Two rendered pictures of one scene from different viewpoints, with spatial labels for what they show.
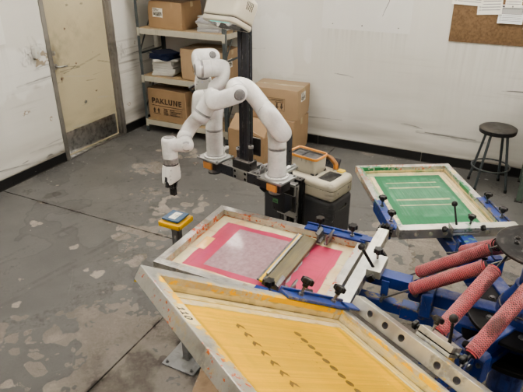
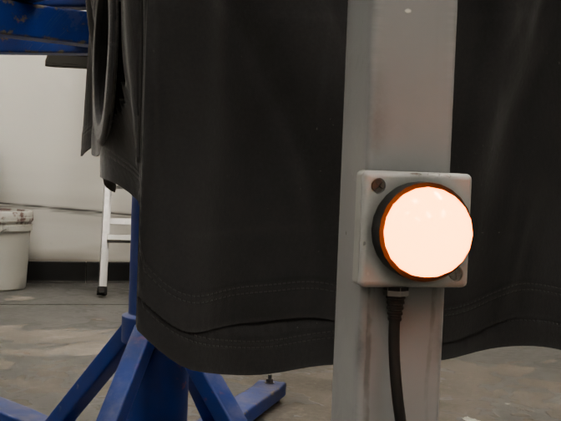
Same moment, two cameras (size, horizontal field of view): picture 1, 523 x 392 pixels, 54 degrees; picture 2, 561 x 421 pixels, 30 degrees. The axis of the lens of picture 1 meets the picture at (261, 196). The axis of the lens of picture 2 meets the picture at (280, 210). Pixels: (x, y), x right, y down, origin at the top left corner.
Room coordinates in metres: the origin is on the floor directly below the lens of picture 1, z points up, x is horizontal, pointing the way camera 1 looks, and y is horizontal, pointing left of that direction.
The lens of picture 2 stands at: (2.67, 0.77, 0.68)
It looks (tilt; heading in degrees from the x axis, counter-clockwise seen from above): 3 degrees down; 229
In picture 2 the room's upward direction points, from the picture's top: 2 degrees clockwise
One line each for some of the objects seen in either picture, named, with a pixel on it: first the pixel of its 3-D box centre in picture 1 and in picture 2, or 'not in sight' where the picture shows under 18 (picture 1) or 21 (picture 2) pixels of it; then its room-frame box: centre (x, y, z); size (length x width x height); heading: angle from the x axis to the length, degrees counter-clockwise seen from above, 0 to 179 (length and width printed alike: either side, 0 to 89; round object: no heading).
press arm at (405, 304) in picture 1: (356, 295); not in sight; (1.76, -0.40, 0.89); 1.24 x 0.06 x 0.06; 64
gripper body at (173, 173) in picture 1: (171, 171); not in sight; (2.32, 0.44, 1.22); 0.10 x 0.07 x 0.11; 154
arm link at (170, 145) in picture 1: (177, 147); not in sight; (2.31, 0.40, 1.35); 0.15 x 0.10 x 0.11; 103
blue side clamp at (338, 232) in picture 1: (335, 236); not in sight; (2.10, -0.35, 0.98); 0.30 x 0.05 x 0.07; 64
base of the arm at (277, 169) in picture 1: (279, 161); not in sight; (2.45, -0.09, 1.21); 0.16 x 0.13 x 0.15; 141
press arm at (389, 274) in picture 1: (389, 278); not in sight; (1.71, -0.52, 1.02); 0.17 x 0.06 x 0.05; 64
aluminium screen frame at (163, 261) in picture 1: (264, 253); not in sight; (1.96, -0.01, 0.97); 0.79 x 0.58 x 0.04; 64
